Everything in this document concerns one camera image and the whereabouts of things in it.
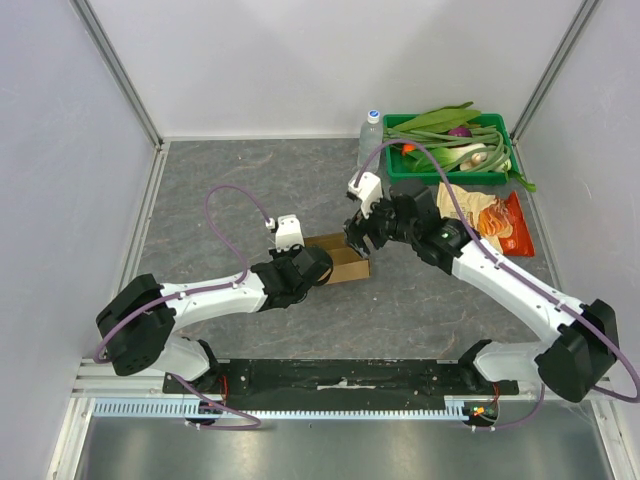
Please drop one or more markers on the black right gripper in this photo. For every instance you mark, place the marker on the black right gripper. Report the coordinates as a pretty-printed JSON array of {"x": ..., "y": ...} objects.
[{"x": 366, "y": 228}]

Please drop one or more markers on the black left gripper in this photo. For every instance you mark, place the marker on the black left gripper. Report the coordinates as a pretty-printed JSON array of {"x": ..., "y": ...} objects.
[{"x": 295, "y": 250}]

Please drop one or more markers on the brown cardboard paper box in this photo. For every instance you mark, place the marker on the brown cardboard paper box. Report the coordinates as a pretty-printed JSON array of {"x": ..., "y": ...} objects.
[{"x": 348, "y": 265}]

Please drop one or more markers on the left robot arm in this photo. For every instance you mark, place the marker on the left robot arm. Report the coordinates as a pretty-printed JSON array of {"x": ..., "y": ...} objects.
[{"x": 140, "y": 327}]

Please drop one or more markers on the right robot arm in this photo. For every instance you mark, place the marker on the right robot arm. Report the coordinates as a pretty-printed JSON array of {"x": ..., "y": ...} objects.
[{"x": 573, "y": 349}]

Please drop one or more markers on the green plastic tray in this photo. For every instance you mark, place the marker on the green plastic tray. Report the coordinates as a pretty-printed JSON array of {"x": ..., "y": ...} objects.
[{"x": 397, "y": 164}]

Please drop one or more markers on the clear plastic water bottle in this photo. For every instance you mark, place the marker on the clear plastic water bottle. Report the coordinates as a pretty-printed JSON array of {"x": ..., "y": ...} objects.
[{"x": 371, "y": 136}]

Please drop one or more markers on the orange carrot piece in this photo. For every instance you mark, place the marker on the orange carrot piece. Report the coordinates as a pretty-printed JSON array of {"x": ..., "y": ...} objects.
[{"x": 408, "y": 148}]

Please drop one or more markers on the brown mushroom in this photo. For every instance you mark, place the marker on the brown mushroom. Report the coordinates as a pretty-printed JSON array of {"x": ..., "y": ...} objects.
[{"x": 478, "y": 158}]

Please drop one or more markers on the green long beans bunch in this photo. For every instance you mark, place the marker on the green long beans bunch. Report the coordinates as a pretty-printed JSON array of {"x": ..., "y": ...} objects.
[{"x": 498, "y": 159}]

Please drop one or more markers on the red beige snack bag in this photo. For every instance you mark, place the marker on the red beige snack bag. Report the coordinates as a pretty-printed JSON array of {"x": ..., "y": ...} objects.
[{"x": 500, "y": 221}]

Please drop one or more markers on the green leafy vegetable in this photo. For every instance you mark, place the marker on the green leafy vegetable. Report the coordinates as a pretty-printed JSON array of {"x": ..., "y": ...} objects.
[{"x": 440, "y": 120}]

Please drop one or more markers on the purple red onion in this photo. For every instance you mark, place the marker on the purple red onion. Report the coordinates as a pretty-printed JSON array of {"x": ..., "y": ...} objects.
[{"x": 461, "y": 132}]

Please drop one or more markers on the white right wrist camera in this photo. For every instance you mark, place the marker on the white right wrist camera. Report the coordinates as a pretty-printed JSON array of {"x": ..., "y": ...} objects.
[{"x": 368, "y": 192}]

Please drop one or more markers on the slotted grey cable duct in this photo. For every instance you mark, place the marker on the slotted grey cable duct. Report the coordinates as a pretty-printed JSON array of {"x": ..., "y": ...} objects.
[{"x": 193, "y": 409}]

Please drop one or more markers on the right aluminium frame post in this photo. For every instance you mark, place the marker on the right aluminium frame post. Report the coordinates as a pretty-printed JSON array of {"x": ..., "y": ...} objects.
[{"x": 578, "y": 24}]

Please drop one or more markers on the aluminium frame post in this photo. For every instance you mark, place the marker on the aluminium frame post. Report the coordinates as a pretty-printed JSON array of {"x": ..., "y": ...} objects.
[
  {"x": 104, "y": 46},
  {"x": 578, "y": 24}
]

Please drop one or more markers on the left aluminium frame post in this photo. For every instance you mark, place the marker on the left aluminium frame post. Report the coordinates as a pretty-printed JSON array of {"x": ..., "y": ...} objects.
[{"x": 104, "y": 46}]

